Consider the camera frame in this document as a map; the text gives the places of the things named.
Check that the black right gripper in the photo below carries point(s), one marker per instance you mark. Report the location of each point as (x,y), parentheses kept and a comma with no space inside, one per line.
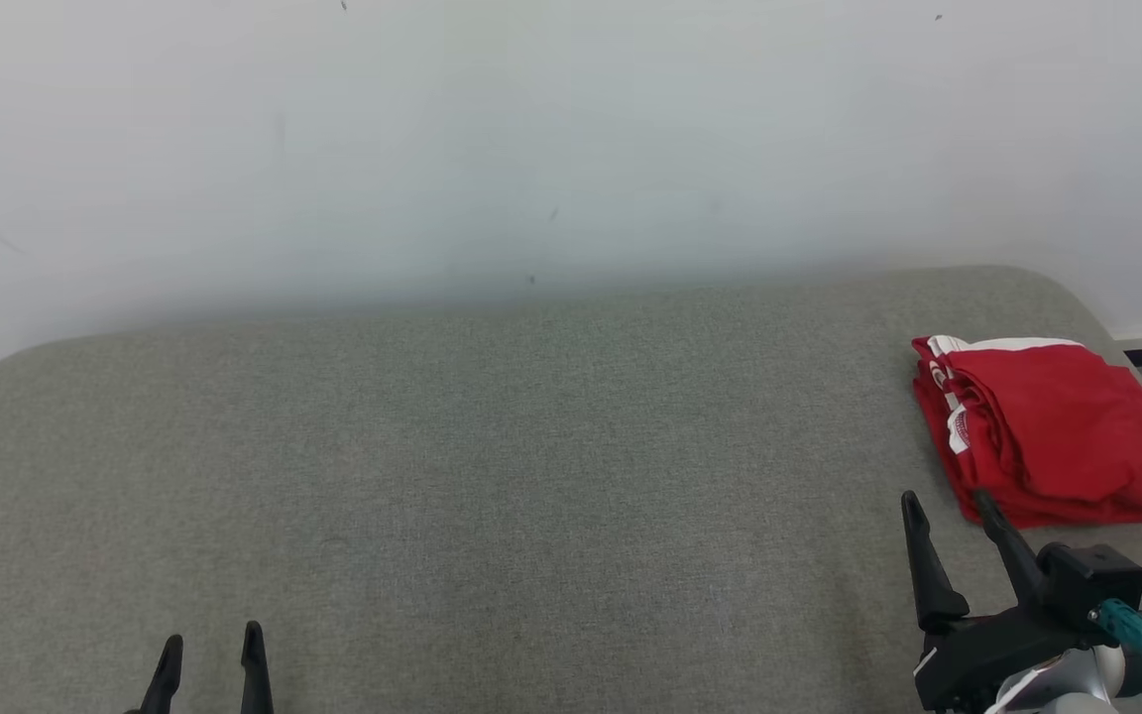
(997,654)

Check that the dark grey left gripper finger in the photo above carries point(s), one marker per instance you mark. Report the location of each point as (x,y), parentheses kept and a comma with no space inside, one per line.
(256,669)
(165,679)

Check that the red white-striped basketball shorts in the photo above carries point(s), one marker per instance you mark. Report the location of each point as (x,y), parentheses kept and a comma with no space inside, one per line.
(1057,416)

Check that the red number 23 basketball jersey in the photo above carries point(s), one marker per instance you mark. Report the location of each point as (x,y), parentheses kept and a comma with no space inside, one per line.
(1077,515)

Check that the teal right camera connector plug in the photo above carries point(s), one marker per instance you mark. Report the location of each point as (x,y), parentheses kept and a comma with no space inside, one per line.
(1136,635)

